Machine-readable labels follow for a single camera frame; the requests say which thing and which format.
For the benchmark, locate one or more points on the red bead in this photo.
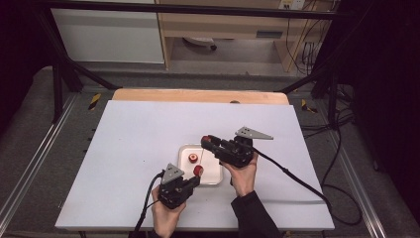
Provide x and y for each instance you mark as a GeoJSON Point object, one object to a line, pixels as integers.
{"type": "Point", "coordinates": [206, 139]}
{"type": "Point", "coordinates": [193, 157]}
{"type": "Point", "coordinates": [198, 170]}

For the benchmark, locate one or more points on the light wooden board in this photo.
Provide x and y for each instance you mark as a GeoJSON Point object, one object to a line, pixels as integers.
{"type": "Point", "coordinates": [198, 96]}

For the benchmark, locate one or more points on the yellow black tape strip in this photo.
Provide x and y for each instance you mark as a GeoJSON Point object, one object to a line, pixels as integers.
{"type": "Point", "coordinates": [307, 106]}
{"type": "Point", "coordinates": [94, 101]}

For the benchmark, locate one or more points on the black curtain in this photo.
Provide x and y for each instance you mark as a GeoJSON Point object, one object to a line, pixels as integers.
{"type": "Point", "coordinates": [20, 49]}
{"type": "Point", "coordinates": [386, 99]}

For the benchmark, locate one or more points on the light wooden desk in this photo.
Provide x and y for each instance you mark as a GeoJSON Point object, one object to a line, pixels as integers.
{"type": "Point", "coordinates": [228, 26]}

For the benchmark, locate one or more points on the white cabinet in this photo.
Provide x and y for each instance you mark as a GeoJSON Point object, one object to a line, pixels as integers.
{"type": "Point", "coordinates": [109, 33]}

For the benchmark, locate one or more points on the white square tray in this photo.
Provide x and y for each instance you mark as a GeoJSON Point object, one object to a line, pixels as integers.
{"type": "Point", "coordinates": [211, 172]}

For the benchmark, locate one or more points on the black metal frame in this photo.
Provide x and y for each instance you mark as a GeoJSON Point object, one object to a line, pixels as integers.
{"type": "Point", "coordinates": [185, 9]}

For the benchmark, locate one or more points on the person's left hand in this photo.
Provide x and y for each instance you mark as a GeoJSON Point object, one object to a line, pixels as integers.
{"type": "Point", "coordinates": [165, 219]}

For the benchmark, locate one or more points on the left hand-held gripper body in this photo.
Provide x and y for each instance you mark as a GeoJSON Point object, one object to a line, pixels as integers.
{"type": "Point", "coordinates": [173, 193]}

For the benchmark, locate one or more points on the person's right hand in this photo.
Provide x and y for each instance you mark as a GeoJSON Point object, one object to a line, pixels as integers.
{"type": "Point", "coordinates": [243, 178]}

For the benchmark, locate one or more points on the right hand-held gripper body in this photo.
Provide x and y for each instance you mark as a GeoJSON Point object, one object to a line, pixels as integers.
{"type": "Point", "coordinates": [236, 153]}

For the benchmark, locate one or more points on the white wall socket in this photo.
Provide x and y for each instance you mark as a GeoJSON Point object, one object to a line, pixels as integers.
{"type": "Point", "coordinates": [292, 4]}

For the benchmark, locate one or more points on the office chair base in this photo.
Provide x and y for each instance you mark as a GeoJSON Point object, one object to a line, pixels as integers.
{"type": "Point", "coordinates": [199, 41]}

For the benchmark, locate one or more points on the thin wooden skewer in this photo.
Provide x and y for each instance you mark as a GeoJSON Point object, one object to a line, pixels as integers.
{"type": "Point", "coordinates": [201, 156]}

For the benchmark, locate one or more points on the aluminium floor rail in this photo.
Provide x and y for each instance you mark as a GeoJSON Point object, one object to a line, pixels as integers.
{"type": "Point", "coordinates": [36, 155]}
{"type": "Point", "coordinates": [360, 195]}

